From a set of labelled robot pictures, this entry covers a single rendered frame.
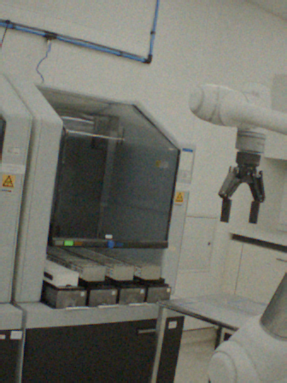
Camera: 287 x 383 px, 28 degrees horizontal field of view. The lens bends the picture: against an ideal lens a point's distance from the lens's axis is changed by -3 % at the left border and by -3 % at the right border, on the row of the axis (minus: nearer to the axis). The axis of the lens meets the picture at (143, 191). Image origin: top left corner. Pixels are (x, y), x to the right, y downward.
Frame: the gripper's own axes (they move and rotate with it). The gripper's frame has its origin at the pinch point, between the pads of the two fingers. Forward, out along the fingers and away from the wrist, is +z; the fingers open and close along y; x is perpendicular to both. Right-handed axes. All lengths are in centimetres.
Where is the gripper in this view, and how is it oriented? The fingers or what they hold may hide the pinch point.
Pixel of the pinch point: (239, 219)
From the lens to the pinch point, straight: 180.0
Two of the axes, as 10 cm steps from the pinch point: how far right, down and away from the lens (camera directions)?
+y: 7.5, 0.7, 6.6
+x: -6.5, -1.3, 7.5
